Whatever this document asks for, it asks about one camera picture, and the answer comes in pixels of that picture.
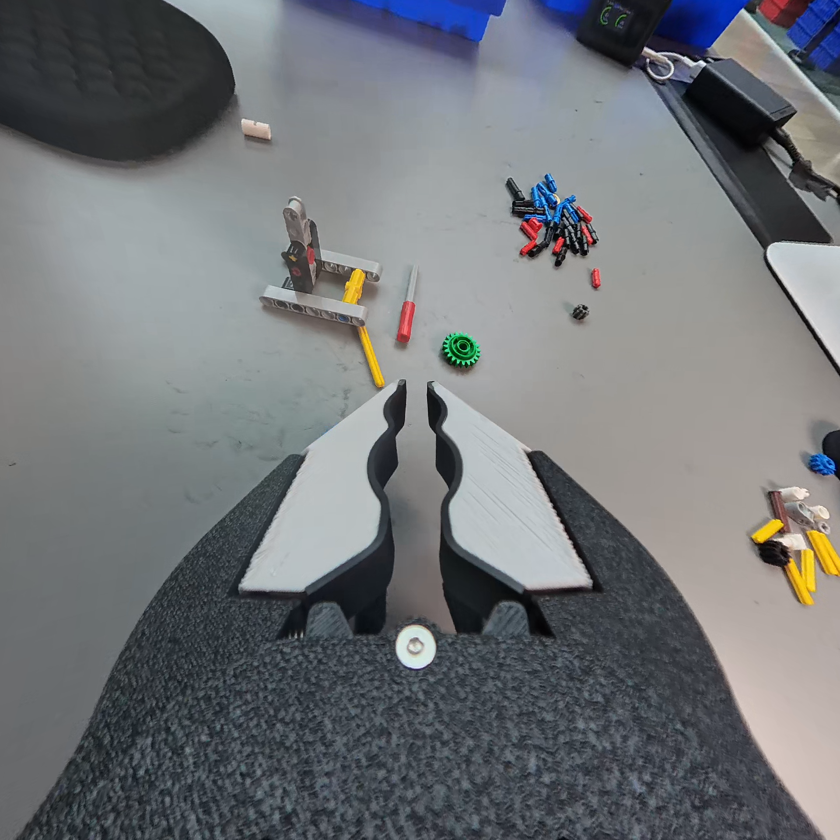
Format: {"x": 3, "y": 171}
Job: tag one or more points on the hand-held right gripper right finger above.
{"x": 512, "y": 512}

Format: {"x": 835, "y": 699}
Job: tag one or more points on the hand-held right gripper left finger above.
{"x": 315, "y": 512}

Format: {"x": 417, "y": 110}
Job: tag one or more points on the green toy gear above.
{"x": 449, "y": 348}

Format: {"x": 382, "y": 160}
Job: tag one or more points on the toy beam assembly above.
{"x": 308, "y": 305}

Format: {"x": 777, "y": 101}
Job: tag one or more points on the pile of small connector pins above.
{"x": 564, "y": 229}

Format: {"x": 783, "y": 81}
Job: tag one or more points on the black desk strip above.
{"x": 741, "y": 184}

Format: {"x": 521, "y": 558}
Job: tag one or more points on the long yellow toy axle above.
{"x": 371, "y": 358}

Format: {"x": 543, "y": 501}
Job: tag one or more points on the red and grey toy axle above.
{"x": 405, "y": 325}

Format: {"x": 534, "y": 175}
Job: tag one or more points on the dark toy gear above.
{"x": 774, "y": 554}

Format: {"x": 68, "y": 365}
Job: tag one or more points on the brown toy axle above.
{"x": 781, "y": 508}

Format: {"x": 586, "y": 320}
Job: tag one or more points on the white toy connector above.
{"x": 791, "y": 541}
{"x": 794, "y": 493}

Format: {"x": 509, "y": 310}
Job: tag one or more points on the light grey toy connector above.
{"x": 820, "y": 514}

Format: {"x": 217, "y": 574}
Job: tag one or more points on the blue toy gear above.
{"x": 821, "y": 464}

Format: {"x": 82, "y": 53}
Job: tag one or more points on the black toy tire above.
{"x": 833, "y": 445}

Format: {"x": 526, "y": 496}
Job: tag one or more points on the white book stand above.
{"x": 810, "y": 289}

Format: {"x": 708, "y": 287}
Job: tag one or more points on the small beige block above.
{"x": 256, "y": 129}

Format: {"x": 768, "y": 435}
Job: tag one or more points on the black power adapter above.
{"x": 741, "y": 98}

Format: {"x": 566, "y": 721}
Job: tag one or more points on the black device with green display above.
{"x": 630, "y": 39}

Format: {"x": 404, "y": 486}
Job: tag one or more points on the black padded cushion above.
{"x": 98, "y": 72}

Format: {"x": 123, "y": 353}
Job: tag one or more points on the large blue storage bin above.
{"x": 426, "y": 16}

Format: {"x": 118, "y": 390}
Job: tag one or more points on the stack of red and blue bins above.
{"x": 814, "y": 33}

